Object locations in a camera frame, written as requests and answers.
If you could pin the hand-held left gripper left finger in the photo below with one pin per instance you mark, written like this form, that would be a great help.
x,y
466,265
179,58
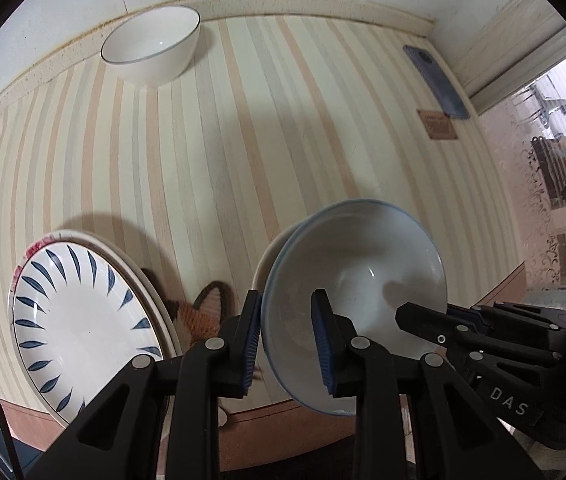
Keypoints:
x,y
252,340

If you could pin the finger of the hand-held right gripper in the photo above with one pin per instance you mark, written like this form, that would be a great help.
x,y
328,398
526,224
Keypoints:
x,y
423,322
513,316

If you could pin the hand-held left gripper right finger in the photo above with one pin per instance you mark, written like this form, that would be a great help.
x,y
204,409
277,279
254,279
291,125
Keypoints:
x,y
323,345

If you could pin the small white bowl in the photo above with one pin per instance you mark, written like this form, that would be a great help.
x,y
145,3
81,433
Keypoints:
x,y
270,265

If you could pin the light blue patterned bowl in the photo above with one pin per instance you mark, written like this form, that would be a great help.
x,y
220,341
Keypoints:
x,y
363,270

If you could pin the blue leaf pattern plate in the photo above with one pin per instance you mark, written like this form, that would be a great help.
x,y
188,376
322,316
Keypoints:
x,y
83,330

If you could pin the pink floral white plate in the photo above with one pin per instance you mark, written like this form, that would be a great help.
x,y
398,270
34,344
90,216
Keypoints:
x,y
33,251

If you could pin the frosted glass sliding door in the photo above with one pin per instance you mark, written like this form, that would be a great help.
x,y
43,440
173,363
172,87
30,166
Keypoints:
x,y
538,220

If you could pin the brown label card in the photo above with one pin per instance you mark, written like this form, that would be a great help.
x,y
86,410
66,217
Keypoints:
x,y
437,124

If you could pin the striped tablecloth with cat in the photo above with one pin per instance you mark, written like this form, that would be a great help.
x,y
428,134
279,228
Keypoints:
x,y
163,160

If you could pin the blue smartphone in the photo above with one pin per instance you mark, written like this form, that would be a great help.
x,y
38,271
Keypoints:
x,y
435,82

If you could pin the large white bowl dark rim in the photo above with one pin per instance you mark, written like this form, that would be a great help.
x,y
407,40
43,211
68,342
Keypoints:
x,y
153,60

